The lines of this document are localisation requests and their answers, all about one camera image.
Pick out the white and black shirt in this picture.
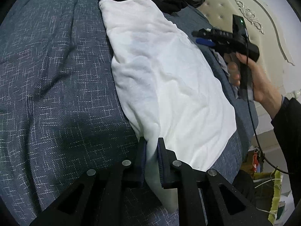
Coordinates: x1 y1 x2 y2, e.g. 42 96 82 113
98 0 236 212

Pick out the black sleeve right forearm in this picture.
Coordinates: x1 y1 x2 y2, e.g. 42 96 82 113
271 97 300 225

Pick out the person's right hand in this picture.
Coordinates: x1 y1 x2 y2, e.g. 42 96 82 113
223 53 283 119

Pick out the grey garment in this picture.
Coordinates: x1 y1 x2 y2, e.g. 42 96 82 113
210 48 238 99

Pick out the cream headboard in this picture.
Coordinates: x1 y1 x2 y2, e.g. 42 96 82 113
198 0 300 100

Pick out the clutter pile beside bed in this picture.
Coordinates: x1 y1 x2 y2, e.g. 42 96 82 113
240 131 295 225

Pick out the blue-grey bed sheet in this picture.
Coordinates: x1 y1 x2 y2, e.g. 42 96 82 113
0 0 259 226

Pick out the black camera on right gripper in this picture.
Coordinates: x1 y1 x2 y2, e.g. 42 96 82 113
232 14 249 41

